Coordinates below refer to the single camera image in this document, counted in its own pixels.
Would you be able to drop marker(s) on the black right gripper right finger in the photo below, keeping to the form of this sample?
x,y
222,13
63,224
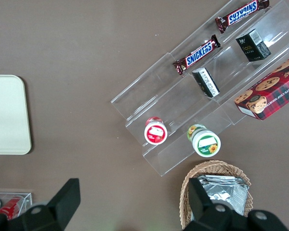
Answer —
x,y
207,216

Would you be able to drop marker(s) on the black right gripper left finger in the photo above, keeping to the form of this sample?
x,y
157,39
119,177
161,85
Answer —
x,y
55,207

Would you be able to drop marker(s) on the light tan wicker basket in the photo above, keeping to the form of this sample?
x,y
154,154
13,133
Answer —
x,y
219,168

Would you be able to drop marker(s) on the beige plastic serving tray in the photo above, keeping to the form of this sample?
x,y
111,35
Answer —
x,y
7,115

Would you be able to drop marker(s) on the clear acrylic bottle rack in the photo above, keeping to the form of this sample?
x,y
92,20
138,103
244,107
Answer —
x,y
27,199

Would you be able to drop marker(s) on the aluminium foil container stack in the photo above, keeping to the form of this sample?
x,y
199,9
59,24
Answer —
x,y
226,192

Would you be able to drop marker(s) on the green lid yogurt cup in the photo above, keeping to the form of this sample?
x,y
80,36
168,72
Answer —
x,y
207,143

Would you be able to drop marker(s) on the red lid yogurt cup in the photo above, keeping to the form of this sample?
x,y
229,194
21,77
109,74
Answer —
x,y
155,132

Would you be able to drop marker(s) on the small black carton box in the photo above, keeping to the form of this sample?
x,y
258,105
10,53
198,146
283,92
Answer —
x,y
253,45
206,83

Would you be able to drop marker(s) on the clear acrylic stepped stand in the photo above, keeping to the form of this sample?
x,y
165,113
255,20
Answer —
x,y
147,96
279,19

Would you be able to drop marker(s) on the red tartan cookie box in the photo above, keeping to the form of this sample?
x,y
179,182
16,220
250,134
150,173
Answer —
x,y
274,96

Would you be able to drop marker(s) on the Snickers chocolate bar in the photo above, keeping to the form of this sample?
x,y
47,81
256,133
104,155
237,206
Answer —
x,y
197,54
242,14

